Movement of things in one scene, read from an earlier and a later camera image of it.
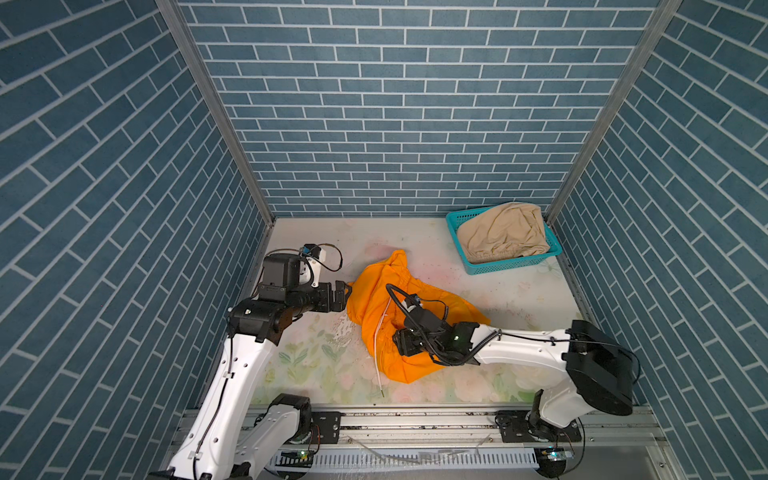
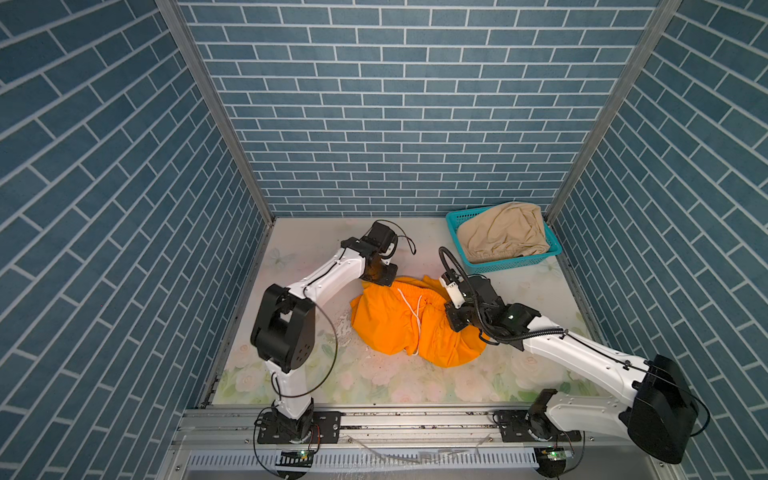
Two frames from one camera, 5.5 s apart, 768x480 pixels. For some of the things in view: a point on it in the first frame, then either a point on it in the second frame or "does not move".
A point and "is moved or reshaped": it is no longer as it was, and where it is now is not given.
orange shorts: [376, 303] is moved or reshaped
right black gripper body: [411, 341] -> [459, 316]
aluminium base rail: [474, 429] does not move
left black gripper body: [316, 298] -> [381, 272]
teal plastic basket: [455, 219] does not move
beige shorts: [510, 230] does not move
